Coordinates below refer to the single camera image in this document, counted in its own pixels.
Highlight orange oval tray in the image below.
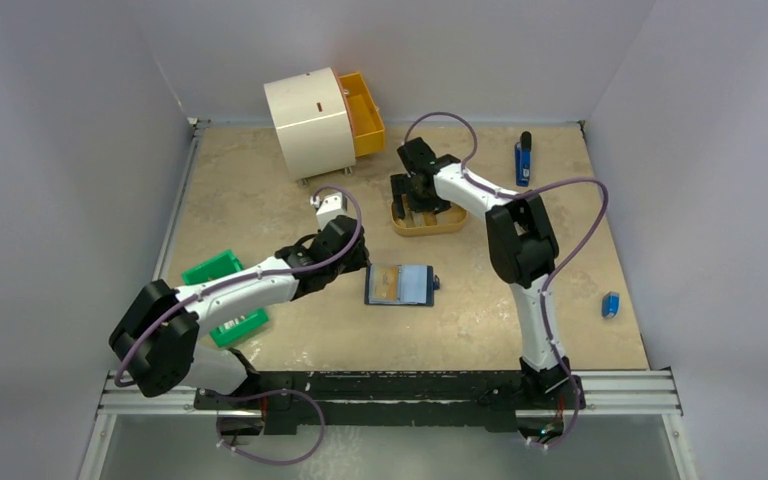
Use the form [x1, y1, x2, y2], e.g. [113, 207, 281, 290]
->
[391, 199, 469, 237]

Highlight gold VIP card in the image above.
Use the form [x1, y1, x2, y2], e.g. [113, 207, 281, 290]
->
[369, 265, 400, 302]

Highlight blue leather card holder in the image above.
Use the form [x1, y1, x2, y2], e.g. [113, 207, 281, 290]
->
[364, 264, 441, 307]

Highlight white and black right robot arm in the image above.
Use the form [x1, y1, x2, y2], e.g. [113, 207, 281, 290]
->
[397, 138, 582, 408]

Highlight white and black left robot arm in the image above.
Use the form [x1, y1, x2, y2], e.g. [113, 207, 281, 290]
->
[108, 215, 369, 409]

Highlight cards in green bin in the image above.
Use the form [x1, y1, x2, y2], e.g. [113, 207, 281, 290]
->
[219, 315, 261, 333]

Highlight yellow open drawer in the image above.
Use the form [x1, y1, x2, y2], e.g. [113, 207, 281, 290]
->
[338, 72, 386, 157]

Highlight green plastic bin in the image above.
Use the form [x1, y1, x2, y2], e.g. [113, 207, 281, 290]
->
[181, 250, 269, 348]

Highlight blue and black stapler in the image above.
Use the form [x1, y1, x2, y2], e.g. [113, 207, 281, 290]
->
[514, 131, 532, 187]

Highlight white cylindrical drawer cabinet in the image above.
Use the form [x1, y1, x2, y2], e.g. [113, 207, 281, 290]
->
[263, 67, 356, 182]

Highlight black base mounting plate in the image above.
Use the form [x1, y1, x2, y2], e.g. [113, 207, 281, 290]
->
[194, 370, 584, 435]

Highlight small blue box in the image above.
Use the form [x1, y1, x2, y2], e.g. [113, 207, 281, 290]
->
[601, 292, 620, 319]

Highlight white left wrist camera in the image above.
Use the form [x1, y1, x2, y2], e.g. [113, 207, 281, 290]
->
[311, 193, 348, 230]

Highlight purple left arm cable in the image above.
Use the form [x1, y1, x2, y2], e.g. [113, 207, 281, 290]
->
[113, 186, 364, 466]

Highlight aluminium frame rail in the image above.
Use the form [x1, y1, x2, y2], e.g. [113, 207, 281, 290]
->
[122, 129, 680, 433]

